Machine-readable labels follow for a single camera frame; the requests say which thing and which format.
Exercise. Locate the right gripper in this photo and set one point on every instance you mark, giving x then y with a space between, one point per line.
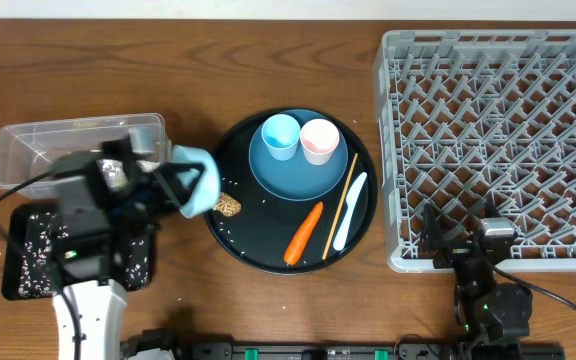
433 240

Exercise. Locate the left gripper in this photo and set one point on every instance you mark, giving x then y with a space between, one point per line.
169 180

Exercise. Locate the light blue bowl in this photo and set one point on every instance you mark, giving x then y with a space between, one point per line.
207 189

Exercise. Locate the yellow foil snack wrapper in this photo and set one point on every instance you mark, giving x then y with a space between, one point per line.
113 173

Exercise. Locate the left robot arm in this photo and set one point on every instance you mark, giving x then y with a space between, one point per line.
87 269

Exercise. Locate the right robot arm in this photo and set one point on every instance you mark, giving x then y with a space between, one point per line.
495 315

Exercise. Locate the grey plastic dishwasher rack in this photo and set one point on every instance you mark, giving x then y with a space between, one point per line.
469 117

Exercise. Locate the brown patterned cookie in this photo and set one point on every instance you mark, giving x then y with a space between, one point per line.
227 205

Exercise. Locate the white plastic knife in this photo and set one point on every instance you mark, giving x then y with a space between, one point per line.
351 199

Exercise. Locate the light blue cup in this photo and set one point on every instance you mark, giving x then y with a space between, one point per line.
280 133

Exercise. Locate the dark blue plate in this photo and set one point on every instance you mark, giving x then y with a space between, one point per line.
296 179

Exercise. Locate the round black serving tray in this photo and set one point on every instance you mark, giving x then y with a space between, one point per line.
259 235

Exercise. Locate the wooden chopstick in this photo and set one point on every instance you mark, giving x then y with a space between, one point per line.
339 207

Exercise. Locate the orange carrot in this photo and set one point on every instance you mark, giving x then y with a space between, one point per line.
301 237

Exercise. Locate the pink cup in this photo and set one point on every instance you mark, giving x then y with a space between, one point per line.
319 139

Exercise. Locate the clear plastic bin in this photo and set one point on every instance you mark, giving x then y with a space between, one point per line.
44 160

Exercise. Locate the black rectangular tray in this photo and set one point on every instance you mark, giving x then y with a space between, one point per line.
34 226

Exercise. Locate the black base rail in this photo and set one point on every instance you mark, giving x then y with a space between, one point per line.
161 344

